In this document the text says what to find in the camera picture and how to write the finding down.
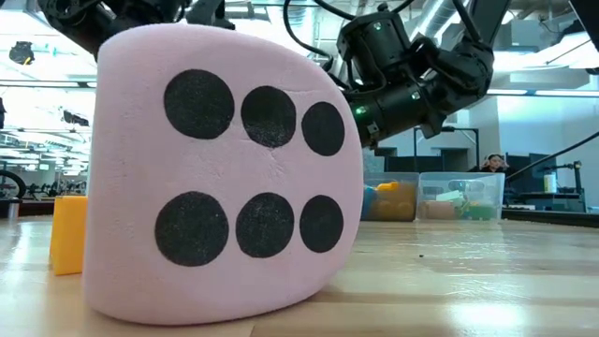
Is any pink foam die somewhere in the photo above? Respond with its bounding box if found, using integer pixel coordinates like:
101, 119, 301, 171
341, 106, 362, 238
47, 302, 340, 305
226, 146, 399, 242
82, 22, 365, 327

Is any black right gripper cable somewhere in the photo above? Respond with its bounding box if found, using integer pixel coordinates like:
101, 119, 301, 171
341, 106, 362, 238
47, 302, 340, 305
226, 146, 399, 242
283, 0, 416, 62

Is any brown toy brick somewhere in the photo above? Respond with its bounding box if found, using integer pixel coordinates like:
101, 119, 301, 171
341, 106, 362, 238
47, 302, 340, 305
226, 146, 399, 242
423, 200, 455, 220

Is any blue figure toy brick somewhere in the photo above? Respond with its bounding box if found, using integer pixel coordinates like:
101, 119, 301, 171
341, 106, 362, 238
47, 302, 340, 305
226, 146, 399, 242
360, 185, 378, 219

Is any dark grey translucent bin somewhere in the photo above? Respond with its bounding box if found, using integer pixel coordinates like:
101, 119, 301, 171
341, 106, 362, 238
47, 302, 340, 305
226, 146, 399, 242
362, 171, 421, 222

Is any black desk stand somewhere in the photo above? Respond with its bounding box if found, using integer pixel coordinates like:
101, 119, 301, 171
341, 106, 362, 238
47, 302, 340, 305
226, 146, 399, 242
507, 161, 587, 212

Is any orange-yellow toy brick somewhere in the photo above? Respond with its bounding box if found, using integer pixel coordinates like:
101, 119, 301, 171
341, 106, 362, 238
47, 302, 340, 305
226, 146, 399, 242
373, 191, 416, 221

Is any bicycle wheel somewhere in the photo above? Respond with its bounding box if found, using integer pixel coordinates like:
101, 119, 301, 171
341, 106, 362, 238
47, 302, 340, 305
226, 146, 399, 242
0, 168, 28, 201

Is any person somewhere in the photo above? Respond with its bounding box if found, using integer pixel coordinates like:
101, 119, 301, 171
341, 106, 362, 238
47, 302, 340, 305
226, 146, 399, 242
467, 153, 516, 175

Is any black aluminium table frame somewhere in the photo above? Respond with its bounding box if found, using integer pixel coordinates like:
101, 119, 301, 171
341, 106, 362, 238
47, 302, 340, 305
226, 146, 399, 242
500, 130, 599, 229

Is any light yellow hollow brick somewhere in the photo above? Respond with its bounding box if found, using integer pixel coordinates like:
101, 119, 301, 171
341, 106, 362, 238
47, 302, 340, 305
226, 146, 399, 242
50, 195, 89, 277

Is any clear plastic bin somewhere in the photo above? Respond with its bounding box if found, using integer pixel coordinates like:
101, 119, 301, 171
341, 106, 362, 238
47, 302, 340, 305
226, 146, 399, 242
417, 171, 506, 221

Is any black ceiling device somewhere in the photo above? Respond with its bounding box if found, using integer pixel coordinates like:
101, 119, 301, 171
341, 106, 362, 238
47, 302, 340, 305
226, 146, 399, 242
8, 40, 37, 66

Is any black computer monitor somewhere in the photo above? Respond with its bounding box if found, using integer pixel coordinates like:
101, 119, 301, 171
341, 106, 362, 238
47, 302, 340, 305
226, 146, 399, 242
507, 153, 558, 198

